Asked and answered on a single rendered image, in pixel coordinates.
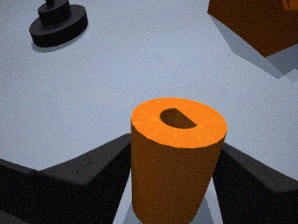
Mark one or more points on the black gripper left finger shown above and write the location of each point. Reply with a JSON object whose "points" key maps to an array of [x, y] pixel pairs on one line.
{"points": [[85, 190]]}

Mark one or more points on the orange knob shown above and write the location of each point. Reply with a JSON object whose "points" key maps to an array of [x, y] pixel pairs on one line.
{"points": [[175, 148]]}

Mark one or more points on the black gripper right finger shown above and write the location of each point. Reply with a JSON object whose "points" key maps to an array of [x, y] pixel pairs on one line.
{"points": [[249, 192]]}

